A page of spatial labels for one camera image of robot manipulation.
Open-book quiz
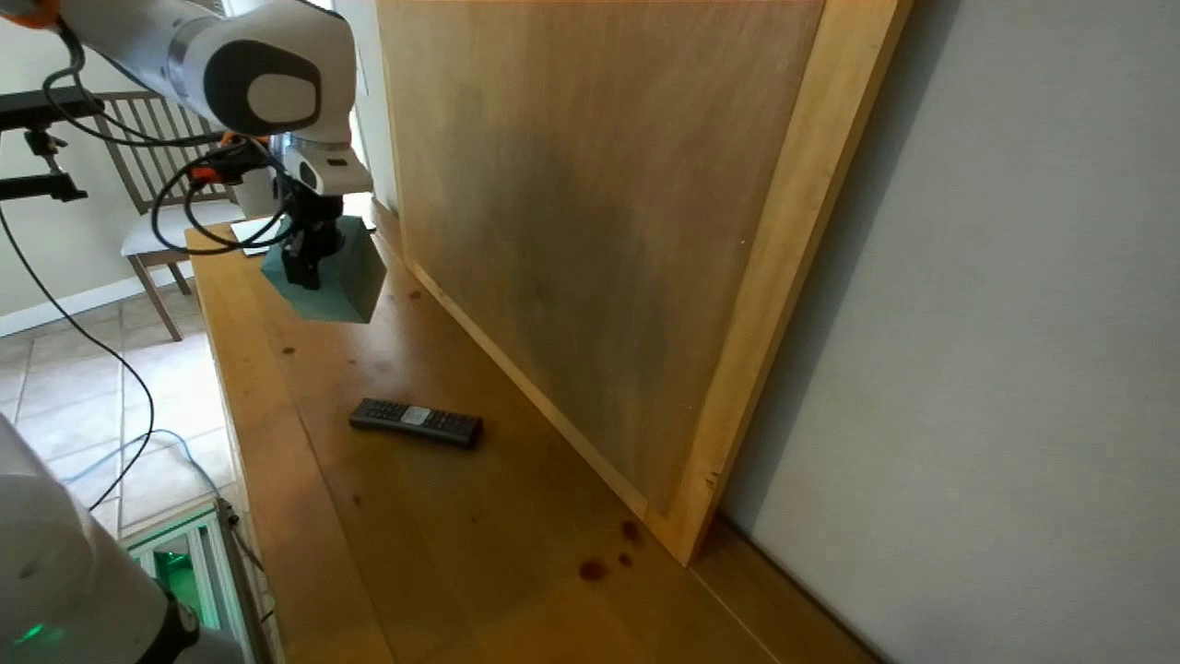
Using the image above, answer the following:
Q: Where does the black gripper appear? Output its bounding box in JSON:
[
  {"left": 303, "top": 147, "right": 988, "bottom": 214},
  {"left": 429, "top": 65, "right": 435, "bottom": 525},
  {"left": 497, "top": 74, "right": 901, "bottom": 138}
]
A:
[{"left": 271, "top": 172, "right": 349, "bottom": 295}]

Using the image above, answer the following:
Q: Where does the teal tissue box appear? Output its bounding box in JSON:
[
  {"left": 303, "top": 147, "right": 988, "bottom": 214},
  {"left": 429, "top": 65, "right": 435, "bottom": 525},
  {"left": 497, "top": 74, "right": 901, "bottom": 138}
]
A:
[{"left": 258, "top": 214, "right": 390, "bottom": 327}]

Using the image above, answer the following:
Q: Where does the wooden chair with slats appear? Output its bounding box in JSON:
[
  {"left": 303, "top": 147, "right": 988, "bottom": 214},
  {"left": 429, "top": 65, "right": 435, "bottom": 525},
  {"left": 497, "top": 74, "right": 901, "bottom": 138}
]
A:
[{"left": 91, "top": 90, "right": 276, "bottom": 343}]

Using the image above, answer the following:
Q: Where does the black remote control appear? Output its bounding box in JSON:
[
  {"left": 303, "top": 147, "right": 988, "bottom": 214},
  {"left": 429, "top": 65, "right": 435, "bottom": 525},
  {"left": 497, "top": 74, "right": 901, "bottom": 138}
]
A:
[{"left": 348, "top": 393, "right": 488, "bottom": 452}]

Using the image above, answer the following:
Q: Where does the large wooden back board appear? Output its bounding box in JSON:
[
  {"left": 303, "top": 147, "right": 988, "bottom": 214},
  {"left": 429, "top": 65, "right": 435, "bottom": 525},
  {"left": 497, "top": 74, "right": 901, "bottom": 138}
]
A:
[{"left": 373, "top": 0, "right": 915, "bottom": 569}]

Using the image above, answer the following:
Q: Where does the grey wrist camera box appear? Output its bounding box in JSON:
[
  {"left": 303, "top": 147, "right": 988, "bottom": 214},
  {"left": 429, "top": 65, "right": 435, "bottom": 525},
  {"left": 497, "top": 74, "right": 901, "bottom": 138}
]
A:
[{"left": 274, "top": 128, "right": 378, "bottom": 200}]

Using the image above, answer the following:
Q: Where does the orange cable connector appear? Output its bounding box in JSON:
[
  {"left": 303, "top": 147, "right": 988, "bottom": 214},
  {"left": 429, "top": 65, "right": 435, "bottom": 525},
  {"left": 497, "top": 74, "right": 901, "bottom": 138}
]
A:
[{"left": 185, "top": 138, "right": 276, "bottom": 192}]

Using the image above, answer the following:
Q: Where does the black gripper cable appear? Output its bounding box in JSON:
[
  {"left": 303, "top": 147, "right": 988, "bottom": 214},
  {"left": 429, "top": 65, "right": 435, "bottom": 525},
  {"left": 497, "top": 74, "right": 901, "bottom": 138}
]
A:
[{"left": 148, "top": 145, "right": 303, "bottom": 263}]

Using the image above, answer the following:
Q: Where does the thin black cable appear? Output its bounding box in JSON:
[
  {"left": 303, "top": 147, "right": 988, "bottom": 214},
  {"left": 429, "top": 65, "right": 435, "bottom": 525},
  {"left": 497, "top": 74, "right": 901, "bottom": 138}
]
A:
[{"left": 0, "top": 214, "right": 162, "bottom": 513}]

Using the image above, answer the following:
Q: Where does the black camera stand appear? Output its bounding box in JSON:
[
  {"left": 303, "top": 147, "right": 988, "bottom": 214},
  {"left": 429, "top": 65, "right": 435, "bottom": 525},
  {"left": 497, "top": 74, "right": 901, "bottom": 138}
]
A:
[{"left": 0, "top": 84, "right": 111, "bottom": 205}]

